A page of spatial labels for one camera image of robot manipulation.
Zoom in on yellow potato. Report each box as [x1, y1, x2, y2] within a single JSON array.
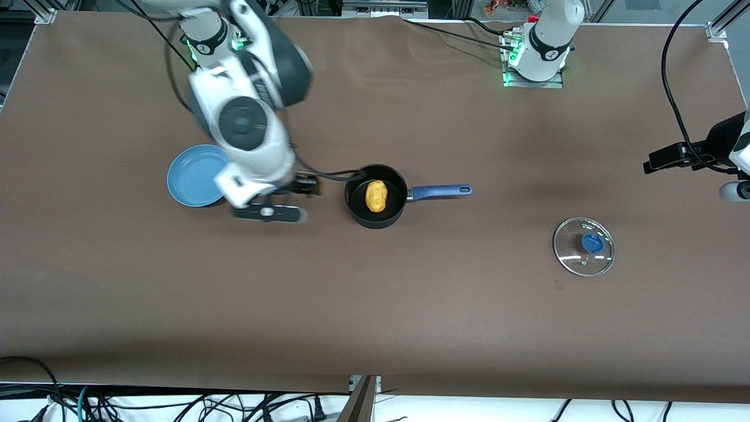
[[365, 181, 388, 214]]

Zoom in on glass lid with blue knob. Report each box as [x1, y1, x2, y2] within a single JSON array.
[[553, 217, 616, 277]]

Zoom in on blue round plate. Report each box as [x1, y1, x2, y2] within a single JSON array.
[[167, 144, 233, 208]]

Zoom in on brown table cover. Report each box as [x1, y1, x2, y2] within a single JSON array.
[[0, 12, 750, 404]]

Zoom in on grey metal device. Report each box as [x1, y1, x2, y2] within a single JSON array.
[[342, 0, 429, 18]]

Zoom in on dark pot with blue handle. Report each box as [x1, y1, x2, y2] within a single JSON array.
[[345, 164, 473, 229]]

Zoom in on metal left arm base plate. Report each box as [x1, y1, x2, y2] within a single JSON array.
[[502, 30, 565, 89]]

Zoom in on long black cable on table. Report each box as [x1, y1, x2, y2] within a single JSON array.
[[403, 19, 516, 49]]

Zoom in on black cable with plug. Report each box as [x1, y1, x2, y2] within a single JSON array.
[[258, 395, 329, 422]]

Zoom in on short black cable on table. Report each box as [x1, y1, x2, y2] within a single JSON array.
[[466, 16, 509, 36]]

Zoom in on black looped floor cable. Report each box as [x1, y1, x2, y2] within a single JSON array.
[[0, 356, 64, 422]]

